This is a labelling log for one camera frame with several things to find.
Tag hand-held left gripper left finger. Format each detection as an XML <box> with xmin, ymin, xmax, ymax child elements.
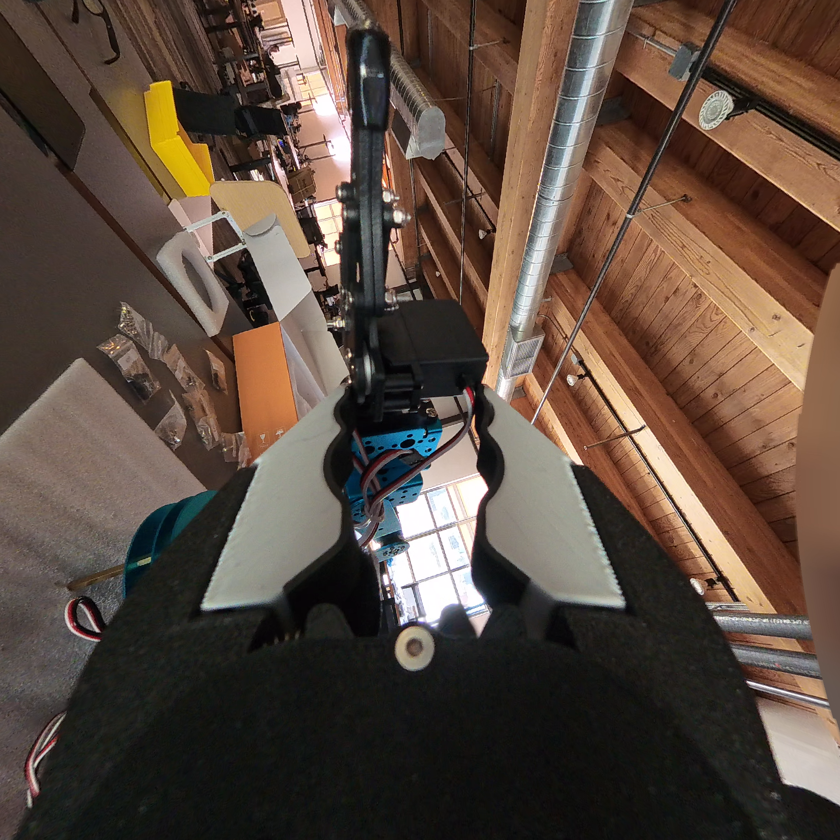
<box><xmin>199</xmin><ymin>386</ymin><xmax>368</xmax><ymax>647</ymax></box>

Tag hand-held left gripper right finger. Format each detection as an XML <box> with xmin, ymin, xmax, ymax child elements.
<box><xmin>472</xmin><ymin>386</ymin><xmax>627</xmax><ymax>641</ymax></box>

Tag blue toy robot arm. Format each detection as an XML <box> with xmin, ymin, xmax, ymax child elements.
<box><xmin>123</xmin><ymin>25</ymin><xmax>490</xmax><ymax>599</ymax></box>

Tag large office window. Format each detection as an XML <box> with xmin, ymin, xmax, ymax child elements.
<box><xmin>377</xmin><ymin>482</ymin><xmax>494</xmax><ymax>626</ymax></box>

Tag orange white cardboard box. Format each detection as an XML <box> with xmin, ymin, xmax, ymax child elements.
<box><xmin>169</xmin><ymin>193</ymin><xmax>350</xmax><ymax>465</ymax></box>

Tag brass rod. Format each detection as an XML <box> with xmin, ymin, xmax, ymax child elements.
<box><xmin>67</xmin><ymin>564</ymin><xmax>130</xmax><ymax>592</ymax></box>

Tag scattered clear screw bags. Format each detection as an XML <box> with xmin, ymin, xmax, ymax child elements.
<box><xmin>97</xmin><ymin>302</ymin><xmax>255</xmax><ymax>468</ymax></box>

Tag white foam sheet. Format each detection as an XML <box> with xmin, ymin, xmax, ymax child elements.
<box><xmin>0</xmin><ymin>357</ymin><xmax>209</xmax><ymax>840</ymax></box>

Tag grey metal pipe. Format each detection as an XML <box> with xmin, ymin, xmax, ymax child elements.
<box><xmin>712</xmin><ymin>613</ymin><xmax>812</xmax><ymax>642</ymax></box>
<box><xmin>728</xmin><ymin>646</ymin><xmax>823</xmax><ymax>678</ymax></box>

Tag clear acrylic stand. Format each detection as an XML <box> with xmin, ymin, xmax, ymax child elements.
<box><xmin>184</xmin><ymin>210</ymin><xmax>250</xmax><ymax>265</ymax></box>

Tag light wooden chair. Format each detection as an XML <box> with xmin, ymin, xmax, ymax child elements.
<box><xmin>210</xmin><ymin>180</ymin><xmax>312</xmax><ymax>260</ymax></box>

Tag black ceiling rod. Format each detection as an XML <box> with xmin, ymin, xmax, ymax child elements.
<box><xmin>530</xmin><ymin>0</ymin><xmax>740</xmax><ymax>425</ymax></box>

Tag person's black shirt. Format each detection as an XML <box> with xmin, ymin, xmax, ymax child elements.
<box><xmin>781</xmin><ymin>784</ymin><xmax>840</xmax><ymax>840</ymax></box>

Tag yellow plastic tray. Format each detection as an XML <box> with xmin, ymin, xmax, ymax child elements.
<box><xmin>144</xmin><ymin>80</ymin><xmax>216</xmax><ymax>200</ymax></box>

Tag round white track light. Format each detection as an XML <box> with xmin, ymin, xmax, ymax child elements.
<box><xmin>697</xmin><ymin>91</ymin><xmax>736</xmax><ymax>131</ymax></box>

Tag rows of office workstations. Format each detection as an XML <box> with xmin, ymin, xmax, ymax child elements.
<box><xmin>190</xmin><ymin>0</ymin><xmax>349</xmax><ymax>198</ymax></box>

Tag black eyeglasses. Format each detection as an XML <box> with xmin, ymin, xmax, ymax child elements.
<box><xmin>71</xmin><ymin>0</ymin><xmax>122</xmax><ymax>65</ymax></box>

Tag red white black servo cable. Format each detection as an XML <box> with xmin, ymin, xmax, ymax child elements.
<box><xmin>353</xmin><ymin>387</ymin><xmax>478</xmax><ymax>547</ymax></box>
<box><xmin>26</xmin><ymin>594</ymin><xmax>107</xmax><ymax>809</ymax></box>

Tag white foam ring block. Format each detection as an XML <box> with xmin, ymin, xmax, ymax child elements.
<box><xmin>156</xmin><ymin>235</ymin><xmax>231</xmax><ymax>338</ymax></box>

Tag silver spiral ventilation duct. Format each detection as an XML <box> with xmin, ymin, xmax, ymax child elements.
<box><xmin>495</xmin><ymin>0</ymin><xmax>635</xmax><ymax>403</ymax></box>

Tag wide silver ventilation duct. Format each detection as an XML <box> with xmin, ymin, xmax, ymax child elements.
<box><xmin>387</xmin><ymin>49</ymin><xmax>447</xmax><ymax>161</ymax></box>

